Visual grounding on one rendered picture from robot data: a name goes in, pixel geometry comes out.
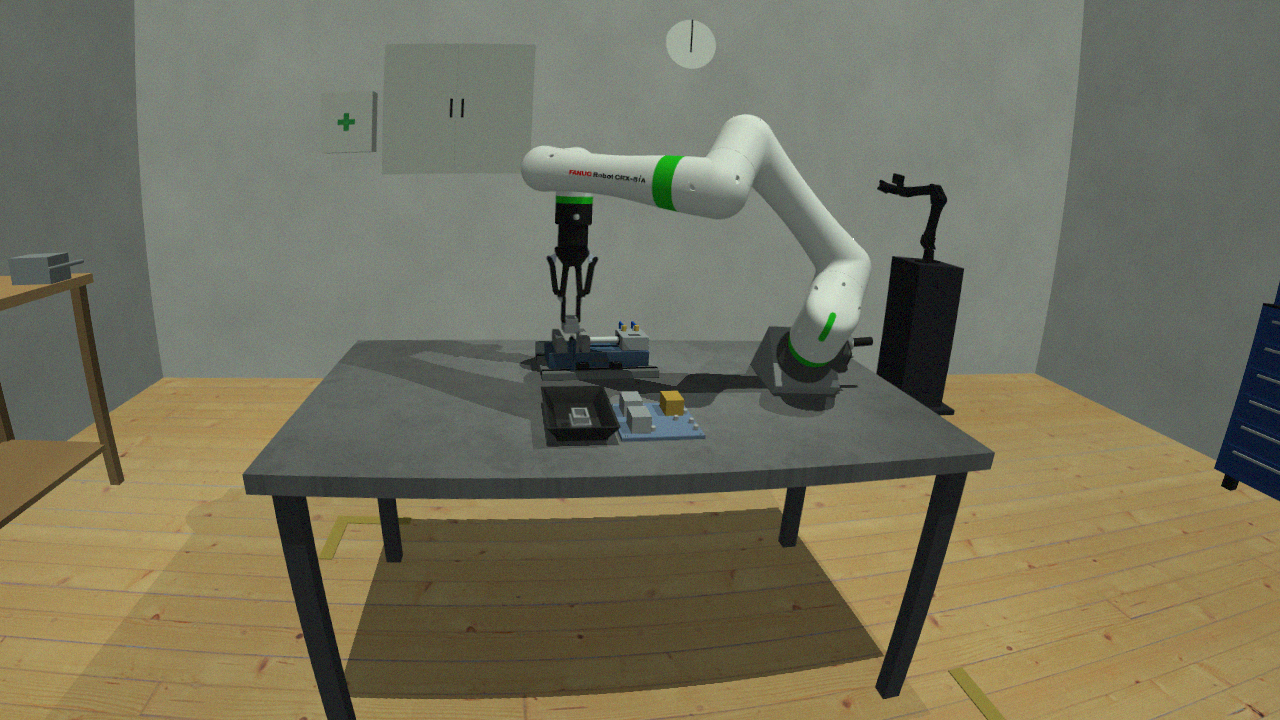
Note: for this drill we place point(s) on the yellow block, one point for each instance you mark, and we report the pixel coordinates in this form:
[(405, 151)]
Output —
[(671, 403)]

